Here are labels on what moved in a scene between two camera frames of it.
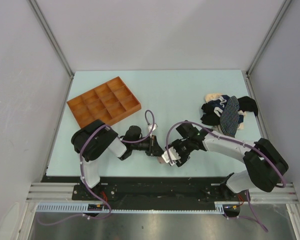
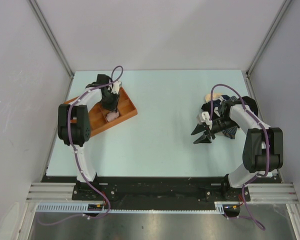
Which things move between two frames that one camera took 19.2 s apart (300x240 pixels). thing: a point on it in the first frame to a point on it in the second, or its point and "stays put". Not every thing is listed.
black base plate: (152, 193) stays put
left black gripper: (154, 150) to (113, 106)
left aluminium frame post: (51, 36) stays put
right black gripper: (183, 158) to (205, 139)
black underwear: (248, 104) stays put
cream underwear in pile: (212, 96) stays put
